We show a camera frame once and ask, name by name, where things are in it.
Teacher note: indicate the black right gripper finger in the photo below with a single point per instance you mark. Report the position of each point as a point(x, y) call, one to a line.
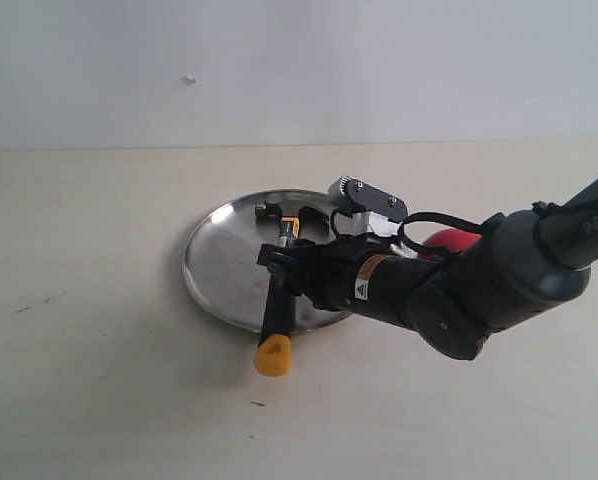
point(282, 264)

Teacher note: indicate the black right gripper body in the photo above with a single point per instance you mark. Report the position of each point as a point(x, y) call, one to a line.
point(365, 278)

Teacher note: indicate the yellow black claw hammer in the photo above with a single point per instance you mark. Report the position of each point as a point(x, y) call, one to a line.
point(273, 357)

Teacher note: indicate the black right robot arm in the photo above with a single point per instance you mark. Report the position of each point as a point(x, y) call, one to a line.
point(452, 281)

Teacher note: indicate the red dome push button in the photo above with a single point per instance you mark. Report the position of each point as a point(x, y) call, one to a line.
point(452, 239)

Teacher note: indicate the round steel plate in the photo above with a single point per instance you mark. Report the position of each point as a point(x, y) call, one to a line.
point(219, 262)

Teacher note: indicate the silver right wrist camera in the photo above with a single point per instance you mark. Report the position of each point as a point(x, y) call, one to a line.
point(371, 210)

